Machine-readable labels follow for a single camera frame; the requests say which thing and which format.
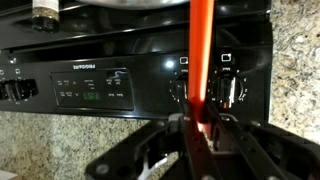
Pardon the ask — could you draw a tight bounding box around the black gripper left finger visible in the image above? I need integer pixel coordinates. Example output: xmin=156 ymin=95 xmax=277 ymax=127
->
xmin=85 ymin=102 xmax=214 ymax=180

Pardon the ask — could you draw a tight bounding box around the stainless steel pan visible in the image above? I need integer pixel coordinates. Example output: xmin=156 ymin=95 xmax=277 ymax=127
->
xmin=77 ymin=0 xmax=190 ymax=10

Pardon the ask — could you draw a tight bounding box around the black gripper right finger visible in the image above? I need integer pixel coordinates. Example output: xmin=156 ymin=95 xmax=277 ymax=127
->
xmin=206 ymin=102 xmax=320 ymax=180

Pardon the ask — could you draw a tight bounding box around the red silicone spatula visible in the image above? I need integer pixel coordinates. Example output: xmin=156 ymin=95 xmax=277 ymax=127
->
xmin=187 ymin=0 xmax=216 ymax=134

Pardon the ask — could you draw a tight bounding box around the black electric stove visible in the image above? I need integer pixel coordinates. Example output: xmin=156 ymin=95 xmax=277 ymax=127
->
xmin=0 ymin=0 xmax=273 ymax=122

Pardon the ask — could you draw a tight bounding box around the small spice jar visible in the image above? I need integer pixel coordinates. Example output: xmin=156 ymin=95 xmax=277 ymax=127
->
xmin=32 ymin=0 xmax=60 ymax=33

